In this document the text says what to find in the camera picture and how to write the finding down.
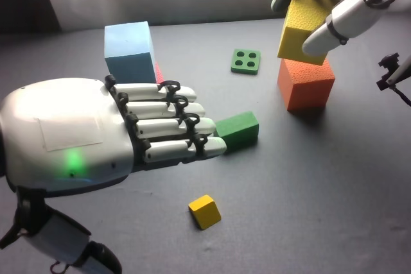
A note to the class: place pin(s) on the green studded brick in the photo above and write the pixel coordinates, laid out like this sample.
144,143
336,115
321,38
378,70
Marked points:
245,62

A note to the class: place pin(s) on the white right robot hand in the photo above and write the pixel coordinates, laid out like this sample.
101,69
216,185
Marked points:
353,14

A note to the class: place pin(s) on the grey table cloth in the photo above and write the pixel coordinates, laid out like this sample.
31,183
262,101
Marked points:
289,174

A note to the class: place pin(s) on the large yellow cube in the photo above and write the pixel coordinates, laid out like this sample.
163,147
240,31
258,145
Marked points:
298,27

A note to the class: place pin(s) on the small yellow cube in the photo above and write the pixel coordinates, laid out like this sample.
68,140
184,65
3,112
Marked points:
205,213

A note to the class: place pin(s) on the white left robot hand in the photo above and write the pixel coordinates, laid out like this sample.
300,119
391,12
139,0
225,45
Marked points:
64,126

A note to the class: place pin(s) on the large light blue cube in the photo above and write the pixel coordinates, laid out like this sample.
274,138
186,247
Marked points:
128,52

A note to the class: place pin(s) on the large orange cube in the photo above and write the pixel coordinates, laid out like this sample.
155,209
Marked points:
305,89

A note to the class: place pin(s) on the large red cube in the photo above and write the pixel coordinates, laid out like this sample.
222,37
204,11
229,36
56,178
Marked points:
159,75

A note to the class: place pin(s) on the green rectangular block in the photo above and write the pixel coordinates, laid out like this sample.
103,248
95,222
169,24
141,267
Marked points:
239,129

